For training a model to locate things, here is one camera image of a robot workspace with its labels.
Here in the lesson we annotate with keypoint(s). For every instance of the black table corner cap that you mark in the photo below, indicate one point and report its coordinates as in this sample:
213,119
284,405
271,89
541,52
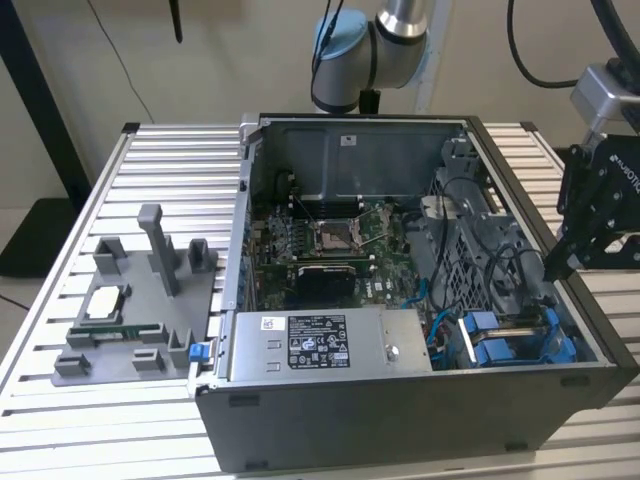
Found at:
528,126
131,127

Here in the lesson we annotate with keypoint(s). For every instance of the grey parts rack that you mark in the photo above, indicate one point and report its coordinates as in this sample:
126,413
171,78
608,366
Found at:
150,310

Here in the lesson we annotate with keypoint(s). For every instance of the black RAM slot block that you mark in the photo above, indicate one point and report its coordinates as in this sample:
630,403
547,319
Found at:
325,205

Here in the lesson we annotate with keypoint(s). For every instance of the grey metal disk bay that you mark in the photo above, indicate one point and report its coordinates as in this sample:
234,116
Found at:
460,270

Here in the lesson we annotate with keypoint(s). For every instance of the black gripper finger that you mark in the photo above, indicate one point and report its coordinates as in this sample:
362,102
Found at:
600,235
580,190

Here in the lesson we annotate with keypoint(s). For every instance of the black open PC case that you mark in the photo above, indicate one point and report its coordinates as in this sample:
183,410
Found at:
350,425

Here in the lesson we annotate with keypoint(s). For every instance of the black antenna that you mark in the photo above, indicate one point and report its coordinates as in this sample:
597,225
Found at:
176,20

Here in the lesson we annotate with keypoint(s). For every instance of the green motherboard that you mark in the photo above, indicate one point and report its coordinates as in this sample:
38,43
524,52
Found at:
385,280

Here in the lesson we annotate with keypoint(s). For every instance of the silver power supply unit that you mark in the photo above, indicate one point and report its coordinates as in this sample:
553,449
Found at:
330,345

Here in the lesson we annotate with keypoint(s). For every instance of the black graphics card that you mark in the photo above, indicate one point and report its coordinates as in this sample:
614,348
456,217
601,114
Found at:
325,285

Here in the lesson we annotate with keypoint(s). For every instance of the CPU socket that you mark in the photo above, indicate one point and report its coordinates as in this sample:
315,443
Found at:
335,235

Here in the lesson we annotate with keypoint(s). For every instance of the green RAM stick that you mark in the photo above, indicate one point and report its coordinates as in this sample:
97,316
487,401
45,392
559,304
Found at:
135,330

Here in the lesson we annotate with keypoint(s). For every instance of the silver CPU chip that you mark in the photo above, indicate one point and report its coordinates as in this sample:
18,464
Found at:
104,302

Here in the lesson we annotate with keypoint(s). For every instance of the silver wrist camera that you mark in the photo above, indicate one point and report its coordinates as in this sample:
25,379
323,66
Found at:
597,95

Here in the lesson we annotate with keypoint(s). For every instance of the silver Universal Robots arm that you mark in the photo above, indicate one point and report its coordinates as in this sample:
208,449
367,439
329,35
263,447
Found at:
395,60

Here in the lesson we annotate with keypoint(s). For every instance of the black stand with base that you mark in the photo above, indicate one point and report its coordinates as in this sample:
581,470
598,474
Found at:
35,235

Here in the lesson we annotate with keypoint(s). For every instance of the blue case latch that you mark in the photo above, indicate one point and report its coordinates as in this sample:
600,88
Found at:
199,352

